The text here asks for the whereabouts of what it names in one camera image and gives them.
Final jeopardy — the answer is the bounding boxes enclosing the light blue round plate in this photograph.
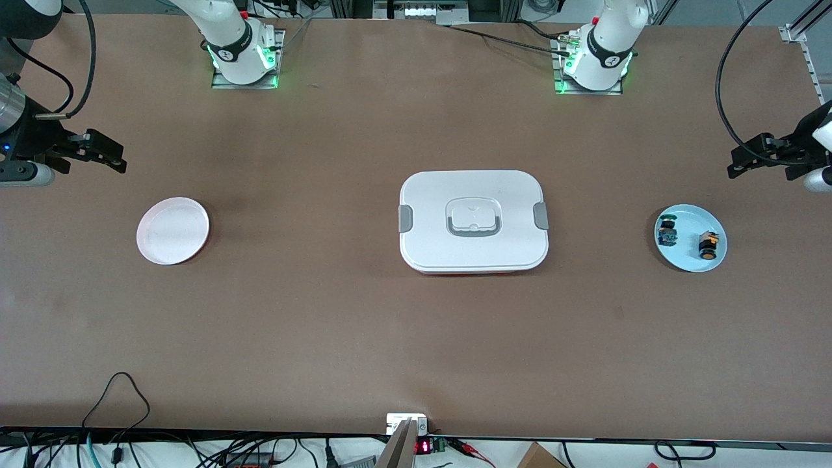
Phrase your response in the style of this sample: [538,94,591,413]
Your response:
[654,204,728,273]

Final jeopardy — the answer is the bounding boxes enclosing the pink round plate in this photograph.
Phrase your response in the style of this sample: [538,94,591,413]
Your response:
[136,197,211,266]

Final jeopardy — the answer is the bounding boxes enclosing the white lidded storage box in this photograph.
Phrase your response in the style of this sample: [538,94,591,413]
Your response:
[398,170,550,276]

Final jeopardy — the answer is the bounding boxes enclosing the white power strip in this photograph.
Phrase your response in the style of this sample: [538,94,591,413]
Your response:
[374,0,470,21]

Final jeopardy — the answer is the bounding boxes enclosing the brown cardboard box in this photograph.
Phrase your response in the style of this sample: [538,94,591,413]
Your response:
[517,442,567,468]

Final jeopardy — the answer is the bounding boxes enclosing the red clip test leads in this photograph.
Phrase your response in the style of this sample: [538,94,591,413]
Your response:
[450,438,497,468]

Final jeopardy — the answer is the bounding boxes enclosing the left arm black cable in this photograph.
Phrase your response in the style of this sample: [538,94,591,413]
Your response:
[715,0,775,164]

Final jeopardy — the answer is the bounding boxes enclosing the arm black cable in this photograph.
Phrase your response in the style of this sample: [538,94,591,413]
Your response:
[5,0,98,120]
[715,0,775,164]

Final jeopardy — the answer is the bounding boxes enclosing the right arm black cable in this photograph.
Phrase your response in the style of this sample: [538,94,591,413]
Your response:
[5,0,98,120]

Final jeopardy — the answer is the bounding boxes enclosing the aluminium frame profile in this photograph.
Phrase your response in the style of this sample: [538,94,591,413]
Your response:
[779,0,832,106]

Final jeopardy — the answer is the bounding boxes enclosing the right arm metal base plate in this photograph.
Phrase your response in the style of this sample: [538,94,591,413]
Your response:
[211,29,286,90]

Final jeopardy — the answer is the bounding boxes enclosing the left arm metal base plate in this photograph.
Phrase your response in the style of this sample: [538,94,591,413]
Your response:
[552,35,625,96]

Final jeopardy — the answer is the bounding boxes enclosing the black looped table cable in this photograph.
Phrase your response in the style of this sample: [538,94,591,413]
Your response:
[81,372,151,434]

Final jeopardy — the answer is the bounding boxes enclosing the black cable to base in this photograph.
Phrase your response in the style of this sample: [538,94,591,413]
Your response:
[447,24,574,58]

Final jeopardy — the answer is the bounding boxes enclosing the black coiled floor cable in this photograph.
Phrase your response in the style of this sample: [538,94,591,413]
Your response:
[653,440,718,462]

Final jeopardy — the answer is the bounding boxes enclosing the aluminium camera mount post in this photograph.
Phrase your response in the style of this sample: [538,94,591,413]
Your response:
[375,413,430,468]

